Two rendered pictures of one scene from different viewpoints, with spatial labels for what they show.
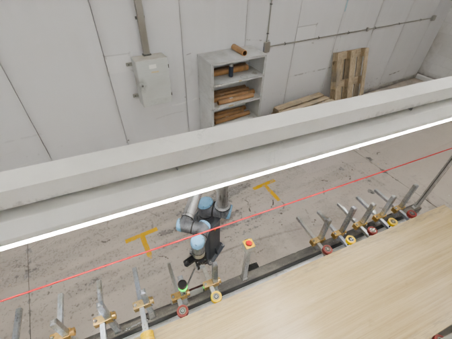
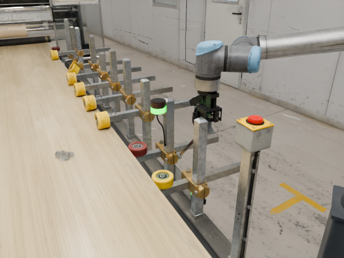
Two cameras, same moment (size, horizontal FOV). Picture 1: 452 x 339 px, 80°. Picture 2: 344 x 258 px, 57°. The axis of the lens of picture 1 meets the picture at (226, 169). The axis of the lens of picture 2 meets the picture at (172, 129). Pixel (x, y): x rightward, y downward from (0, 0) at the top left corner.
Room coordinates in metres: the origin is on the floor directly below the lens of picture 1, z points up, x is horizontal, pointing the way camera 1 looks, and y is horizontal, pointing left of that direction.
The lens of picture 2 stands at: (0.81, -0.92, 1.57)
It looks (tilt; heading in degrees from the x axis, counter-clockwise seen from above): 26 degrees down; 88
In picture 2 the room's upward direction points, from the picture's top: straight up
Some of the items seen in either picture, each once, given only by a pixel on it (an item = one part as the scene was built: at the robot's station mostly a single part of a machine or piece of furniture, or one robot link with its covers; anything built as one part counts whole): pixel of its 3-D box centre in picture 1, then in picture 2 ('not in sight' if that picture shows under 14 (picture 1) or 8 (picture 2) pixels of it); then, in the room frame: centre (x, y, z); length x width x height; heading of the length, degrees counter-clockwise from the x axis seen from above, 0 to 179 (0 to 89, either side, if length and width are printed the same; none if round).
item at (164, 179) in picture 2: (216, 299); (162, 187); (0.82, 0.04, 0.85); 0.08 x 0.08 x 0.11
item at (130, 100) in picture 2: (105, 319); (127, 97); (0.63, 0.76, 0.95); 0.14 x 0.06 x 0.05; 115
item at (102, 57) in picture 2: not in sight; (105, 86); (0.43, 1.19, 0.86); 0.04 x 0.04 x 0.48; 25
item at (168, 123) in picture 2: (183, 292); (168, 149); (0.85, 0.28, 0.87); 0.04 x 0.04 x 0.48; 25
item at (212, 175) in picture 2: (206, 276); (207, 177); (0.99, 0.12, 0.84); 0.44 x 0.03 x 0.04; 25
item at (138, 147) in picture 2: (183, 313); (137, 156); (0.71, 0.27, 0.85); 0.08 x 0.08 x 0.11
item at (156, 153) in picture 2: (175, 288); (177, 148); (0.89, 0.35, 0.84); 0.43 x 0.03 x 0.04; 25
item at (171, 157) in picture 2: (180, 296); (166, 152); (0.83, 0.30, 0.85); 0.14 x 0.06 x 0.05; 115
